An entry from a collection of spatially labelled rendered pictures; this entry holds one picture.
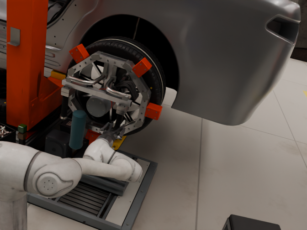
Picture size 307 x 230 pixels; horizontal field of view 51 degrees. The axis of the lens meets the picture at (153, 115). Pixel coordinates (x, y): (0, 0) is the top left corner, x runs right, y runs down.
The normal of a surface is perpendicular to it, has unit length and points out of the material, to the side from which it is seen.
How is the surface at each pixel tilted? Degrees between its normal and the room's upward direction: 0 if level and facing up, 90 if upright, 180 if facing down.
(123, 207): 0
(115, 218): 0
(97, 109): 90
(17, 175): 68
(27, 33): 90
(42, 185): 62
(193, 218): 0
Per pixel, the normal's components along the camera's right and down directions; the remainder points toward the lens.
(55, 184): 0.06, 0.07
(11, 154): 0.13, -0.62
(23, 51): -0.25, 0.43
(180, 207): 0.22, -0.85
